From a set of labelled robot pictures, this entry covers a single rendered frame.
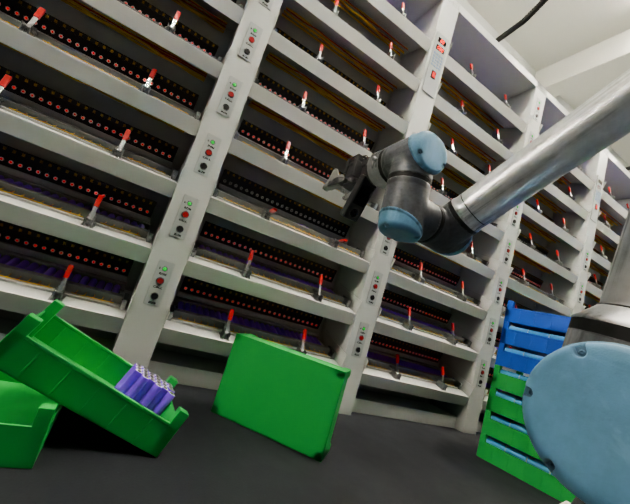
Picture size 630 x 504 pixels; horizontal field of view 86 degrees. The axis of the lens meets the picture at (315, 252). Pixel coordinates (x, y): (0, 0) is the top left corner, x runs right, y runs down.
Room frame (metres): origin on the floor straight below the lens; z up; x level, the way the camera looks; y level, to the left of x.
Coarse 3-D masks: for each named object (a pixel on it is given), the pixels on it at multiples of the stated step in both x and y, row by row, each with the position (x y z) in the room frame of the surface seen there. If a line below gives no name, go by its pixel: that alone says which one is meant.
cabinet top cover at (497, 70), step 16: (400, 0) 1.31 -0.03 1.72; (416, 0) 1.28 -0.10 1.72; (432, 0) 1.26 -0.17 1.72; (416, 16) 1.36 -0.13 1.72; (464, 16) 1.29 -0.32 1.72; (464, 32) 1.36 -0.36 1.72; (480, 32) 1.34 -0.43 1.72; (464, 48) 1.45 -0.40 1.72; (480, 48) 1.42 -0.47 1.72; (496, 48) 1.39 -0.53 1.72; (464, 64) 1.54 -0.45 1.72; (480, 64) 1.51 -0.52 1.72; (496, 64) 1.48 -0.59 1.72; (512, 64) 1.45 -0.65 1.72; (480, 80) 1.61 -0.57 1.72; (496, 80) 1.58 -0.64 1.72; (512, 80) 1.55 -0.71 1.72; (528, 80) 1.52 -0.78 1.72; (496, 96) 1.68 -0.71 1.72; (512, 96) 1.65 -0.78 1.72
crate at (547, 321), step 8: (512, 304) 1.24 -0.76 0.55; (512, 312) 1.23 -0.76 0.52; (520, 312) 1.21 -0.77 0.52; (528, 312) 1.19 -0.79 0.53; (536, 312) 1.17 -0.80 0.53; (504, 320) 1.25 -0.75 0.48; (512, 320) 1.23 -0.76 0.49; (520, 320) 1.21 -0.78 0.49; (528, 320) 1.19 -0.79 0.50; (536, 320) 1.17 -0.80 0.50; (544, 320) 1.15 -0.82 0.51; (552, 320) 1.13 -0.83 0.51; (560, 320) 1.11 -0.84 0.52; (568, 320) 1.09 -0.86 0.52; (528, 328) 1.25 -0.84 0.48; (536, 328) 1.19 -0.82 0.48; (544, 328) 1.14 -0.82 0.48; (552, 328) 1.12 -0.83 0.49; (560, 328) 1.11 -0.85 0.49
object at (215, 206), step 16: (240, 192) 1.17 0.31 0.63; (208, 208) 0.98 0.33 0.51; (224, 208) 0.99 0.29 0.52; (240, 208) 1.03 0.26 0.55; (240, 224) 1.03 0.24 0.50; (256, 224) 1.04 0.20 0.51; (272, 224) 1.06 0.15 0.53; (304, 224) 1.29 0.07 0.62; (288, 240) 1.10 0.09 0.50; (304, 240) 1.11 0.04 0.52; (352, 240) 1.37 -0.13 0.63; (336, 256) 1.18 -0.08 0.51; (352, 256) 1.20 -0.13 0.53; (368, 256) 1.25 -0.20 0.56
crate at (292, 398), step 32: (256, 352) 0.89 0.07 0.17; (288, 352) 0.87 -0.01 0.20; (224, 384) 0.91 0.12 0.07; (256, 384) 0.88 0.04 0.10; (288, 384) 0.86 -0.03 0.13; (320, 384) 0.83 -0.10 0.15; (224, 416) 0.90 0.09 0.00; (256, 416) 0.88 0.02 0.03; (288, 416) 0.85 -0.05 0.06; (320, 416) 0.83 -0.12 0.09; (320, 448) 0.82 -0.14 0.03
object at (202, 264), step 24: (216, 240) 1.16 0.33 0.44; (240, 240) 1.19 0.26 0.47; (192, 264) 0.98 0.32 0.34; (216, 264) 1.05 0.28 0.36; (240, 264) 1.10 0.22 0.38; (264, 264) 1.23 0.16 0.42; (288, 264) 1.28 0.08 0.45; (312, 264) 1.31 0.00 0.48; (240, 288) 1.05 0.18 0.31; (264, 288) 1.08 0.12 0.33; (288, 288) 1.16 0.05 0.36; (312, 288) 1.22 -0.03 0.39; (312, 312) 1.17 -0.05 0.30; (336, 312) 1.20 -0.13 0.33
